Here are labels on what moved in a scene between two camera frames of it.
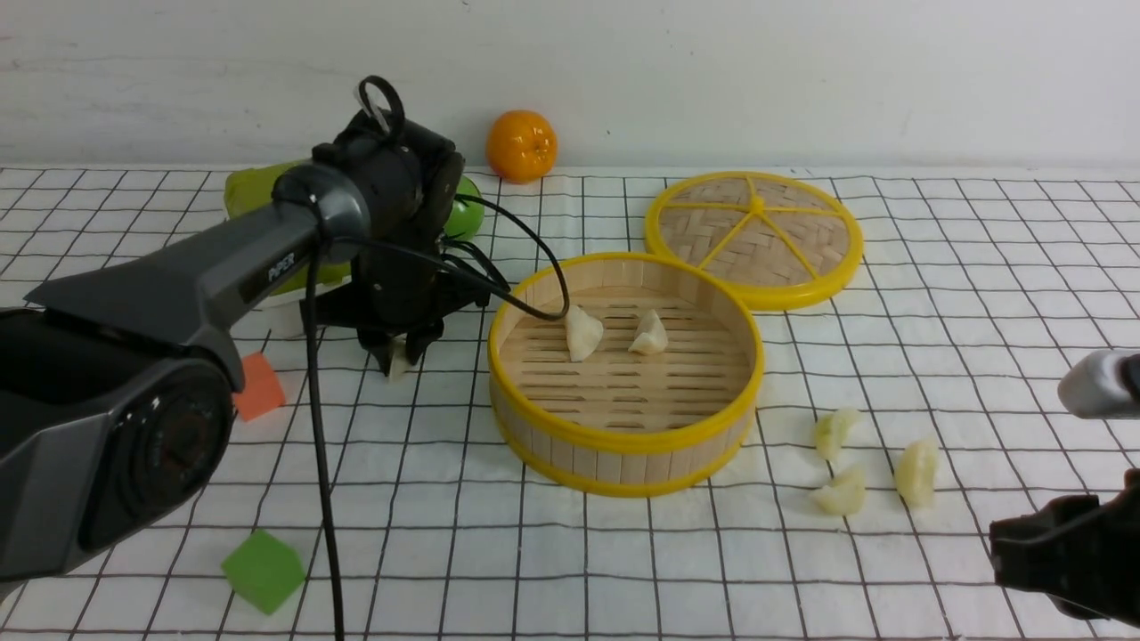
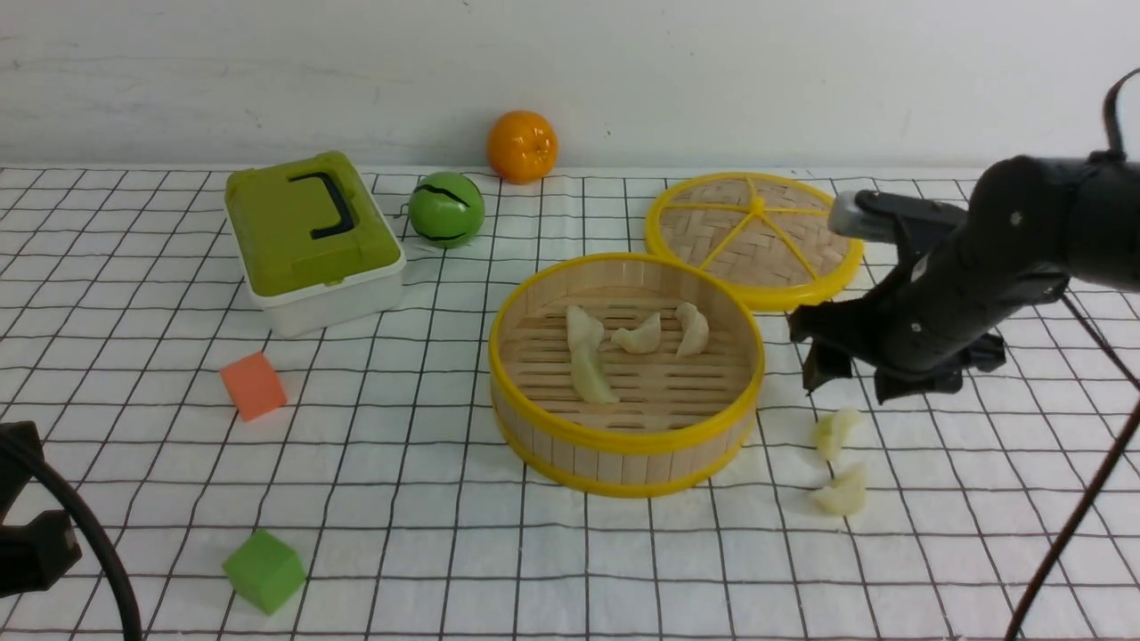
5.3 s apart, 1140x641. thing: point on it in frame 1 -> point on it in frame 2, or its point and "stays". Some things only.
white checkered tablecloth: x=344 y=499 stays
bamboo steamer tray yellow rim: x=623 y=375 stays
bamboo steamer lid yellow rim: x=778 y=239 stays
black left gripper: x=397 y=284 -> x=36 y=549
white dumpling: x=583 y=333 stays
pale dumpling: x=831 y=431 stays
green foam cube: x=263 y=571 stays
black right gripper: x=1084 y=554 -> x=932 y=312
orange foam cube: x=262 y=391 stays
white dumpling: x=401 y=366 -> x=696 y=329
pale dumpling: x=843 y=495 stays
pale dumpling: x=916 y=472 -> x=589 y=375
